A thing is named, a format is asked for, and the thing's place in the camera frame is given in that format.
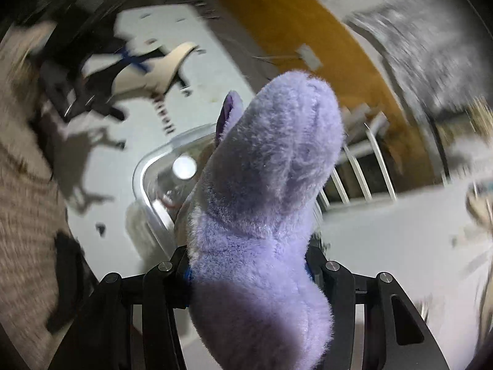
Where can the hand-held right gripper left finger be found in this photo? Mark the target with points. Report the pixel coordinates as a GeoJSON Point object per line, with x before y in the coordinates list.
{"type": "Point", "coordinates": [187, 273]}

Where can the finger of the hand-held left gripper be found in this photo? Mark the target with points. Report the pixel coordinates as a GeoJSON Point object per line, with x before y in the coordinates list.
{"type": "Point", "coordinates": [133, 61]}

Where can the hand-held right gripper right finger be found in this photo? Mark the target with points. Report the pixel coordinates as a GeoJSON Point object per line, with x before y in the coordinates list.
{"type": "Point", "coordinates": [309, 271]}

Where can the purple plush toy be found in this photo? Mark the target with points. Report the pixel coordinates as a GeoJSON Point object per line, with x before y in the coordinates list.
{"type": "Point", "coordinates": [265, 185]}

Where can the clear plastic container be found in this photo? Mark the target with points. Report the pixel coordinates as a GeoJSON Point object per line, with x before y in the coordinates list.
{"type": "Point", "coordinates": [154, 177]}

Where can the beige woven rug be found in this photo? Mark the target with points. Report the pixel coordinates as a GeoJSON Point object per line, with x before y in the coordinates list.
{"type": "Point", "coordinates": [23, 185]}

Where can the white metal rack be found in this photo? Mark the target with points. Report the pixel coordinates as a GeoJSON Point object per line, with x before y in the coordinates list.
{"type": "Point", "coordinates": [366, 154]}

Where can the orange cloth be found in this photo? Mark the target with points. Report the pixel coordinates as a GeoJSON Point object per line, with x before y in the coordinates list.
{"type": "Point", "coordinates": [308, 19]}

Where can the grey patterned blanket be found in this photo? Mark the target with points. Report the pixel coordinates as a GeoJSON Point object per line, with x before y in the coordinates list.
{"type": "Point", "coordinates": [423, 50]}

